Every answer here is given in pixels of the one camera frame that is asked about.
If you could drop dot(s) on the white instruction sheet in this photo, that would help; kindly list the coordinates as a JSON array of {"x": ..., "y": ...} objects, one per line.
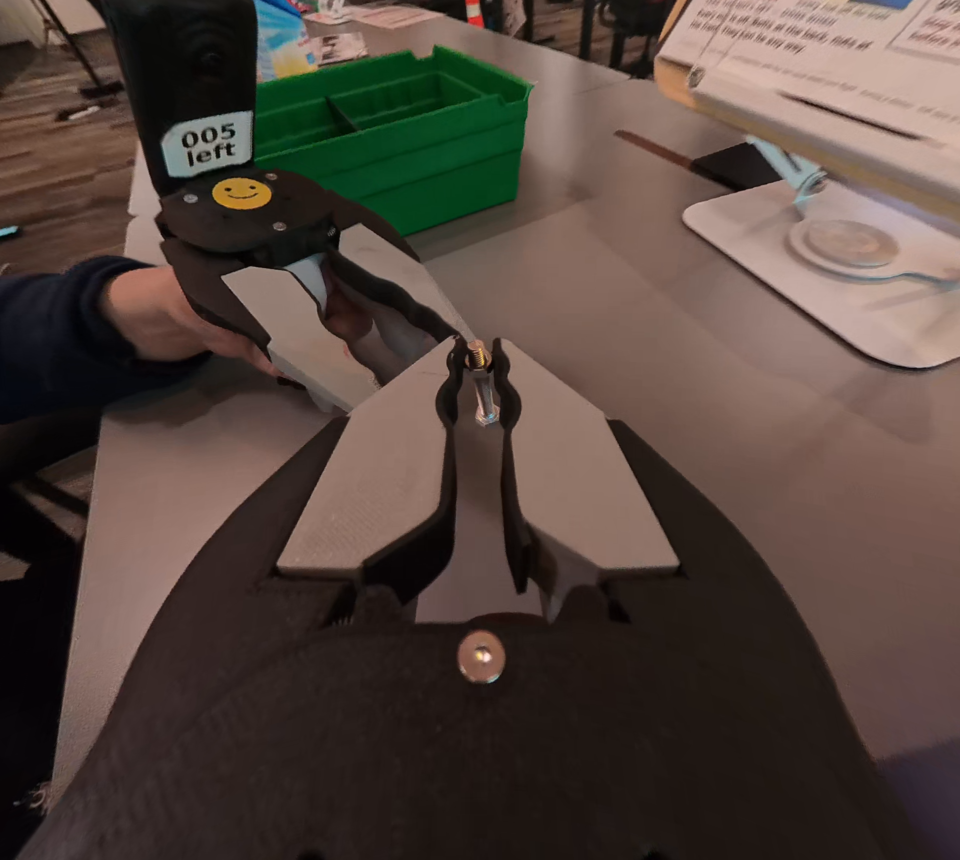
[{"x": 787, "y": 28}]

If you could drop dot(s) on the blue plastic bin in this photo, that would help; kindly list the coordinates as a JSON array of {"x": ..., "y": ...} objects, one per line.
[{"x": 941, "y": 792}]

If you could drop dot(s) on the loose paper sheets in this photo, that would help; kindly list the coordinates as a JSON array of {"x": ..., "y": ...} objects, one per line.
[{"x": 397, "y": 17}]

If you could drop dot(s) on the black flat block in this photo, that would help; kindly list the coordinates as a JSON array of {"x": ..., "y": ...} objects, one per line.
[{"x": 739, "y": 167}]

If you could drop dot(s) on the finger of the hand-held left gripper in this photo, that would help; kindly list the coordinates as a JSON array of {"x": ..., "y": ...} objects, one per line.
[
  {"x": 409, "y": 275},
  {"x": 292, "y": 335}
]

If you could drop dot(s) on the person's left forearm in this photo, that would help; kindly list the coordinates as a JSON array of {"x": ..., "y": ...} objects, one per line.
[{"x": 52, "y": 335}]

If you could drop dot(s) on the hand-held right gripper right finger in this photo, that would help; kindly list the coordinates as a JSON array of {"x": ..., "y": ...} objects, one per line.
[{"x": 585, "y": 493}]

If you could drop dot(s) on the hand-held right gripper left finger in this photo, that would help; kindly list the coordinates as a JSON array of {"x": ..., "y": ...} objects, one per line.
[{"x": 367, "y": 493}]

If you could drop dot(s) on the silver bolt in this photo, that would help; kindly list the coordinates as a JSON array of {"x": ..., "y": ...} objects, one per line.
[{"x": 480, "y": 388}]

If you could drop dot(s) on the small printed booklet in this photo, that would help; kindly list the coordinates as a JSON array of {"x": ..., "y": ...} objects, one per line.
[{"x": 341, "y": 48}]

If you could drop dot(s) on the person's left hand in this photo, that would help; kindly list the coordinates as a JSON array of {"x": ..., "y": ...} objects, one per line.
[{"x": 157, "y": 313}]

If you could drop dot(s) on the black pole stand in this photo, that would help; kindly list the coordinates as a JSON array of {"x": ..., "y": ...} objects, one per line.
[{"x": 101, "y": 89}]

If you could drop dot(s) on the green plastic bin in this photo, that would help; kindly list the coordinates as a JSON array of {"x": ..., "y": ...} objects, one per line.
[{"x": 435, "y": 170}]

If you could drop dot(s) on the white marker pen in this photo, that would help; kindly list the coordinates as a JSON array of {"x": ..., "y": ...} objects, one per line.
[{"x": 79, "y": 113}]

